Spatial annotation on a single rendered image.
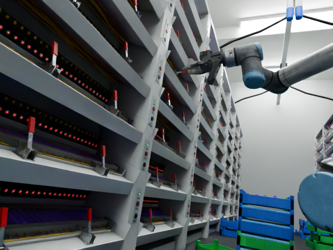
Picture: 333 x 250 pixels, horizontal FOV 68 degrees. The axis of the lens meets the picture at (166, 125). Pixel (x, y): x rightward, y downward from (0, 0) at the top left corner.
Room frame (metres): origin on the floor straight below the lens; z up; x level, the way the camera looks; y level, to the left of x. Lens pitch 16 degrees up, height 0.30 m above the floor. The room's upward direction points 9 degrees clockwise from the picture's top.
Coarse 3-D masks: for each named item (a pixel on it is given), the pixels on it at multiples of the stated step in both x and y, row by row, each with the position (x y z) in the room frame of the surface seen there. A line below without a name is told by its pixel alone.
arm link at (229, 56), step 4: (232, 48) 1.01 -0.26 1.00; (224, 52) 1.02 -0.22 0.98; (228, 52) 1.01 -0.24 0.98; (232, 52) 1.00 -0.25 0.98; (224, 56) 1.03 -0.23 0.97; (228, 56) 1.01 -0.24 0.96; (232, 56) 1.01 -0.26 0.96; (224, 60) 1.04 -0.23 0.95; (228, 60) 1.02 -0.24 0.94; (232, 60) 1.02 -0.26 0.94; (228, 64) 1.04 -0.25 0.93; (232, 64) 1.04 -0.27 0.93
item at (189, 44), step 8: (176, 0) 1.03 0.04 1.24; (176, 8) 1.06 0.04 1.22; (176, 16) 1.18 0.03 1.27; (184, 16) 1.15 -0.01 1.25; (176, 24) 1.25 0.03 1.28; (184, 24) 1.18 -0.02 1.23; (176, 32) 1.34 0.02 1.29; (184, 32) 1.30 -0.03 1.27; (184, 40) 1.39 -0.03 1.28; (192, 40) 1.33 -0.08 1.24; (184, 48) 1.50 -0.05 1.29; (192, 48) 1.45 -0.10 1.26; (192, 56) 1.56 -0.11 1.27
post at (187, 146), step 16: (208, 16) 1.57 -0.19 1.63; (192, 96) 1.58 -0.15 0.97; (176, 112) 1.62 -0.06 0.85; (192, 112) 1.57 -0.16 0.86; (176, 144) 1.61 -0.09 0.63; (192, 144) 1.56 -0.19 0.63; (192, 160) 1.59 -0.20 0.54; (176, 176) 1.59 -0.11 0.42; (176, 208) 1.58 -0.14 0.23; (176, 240) 1.57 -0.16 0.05
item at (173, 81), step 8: (168, 64) 1.04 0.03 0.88; (168, 72) 1.07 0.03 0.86; (168, 80) 1.23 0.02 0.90; (176, 80) 1.17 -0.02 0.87; (168, 88) 1.38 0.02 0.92; (176, 88) 1.21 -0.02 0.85; (176, 96) 1.47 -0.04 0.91; (184, 96) 1.33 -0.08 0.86; (176, 104) 1.56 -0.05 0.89; (184, 104) 1.57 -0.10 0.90; (192, 104) 1.47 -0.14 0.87
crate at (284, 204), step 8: (240, 192) 1.56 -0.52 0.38; (240, 200) 1.56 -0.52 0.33; (248, 200) 1.54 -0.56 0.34; (256, 200) 1.52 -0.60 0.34; (264, 200) 1.51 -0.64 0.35; (272, 200) 1.49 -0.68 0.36; (280, 200) 1.47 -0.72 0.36; (288, 200) 1.46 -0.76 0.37; (280, 208) 1.55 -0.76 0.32; (288, 208) 1.46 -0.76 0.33
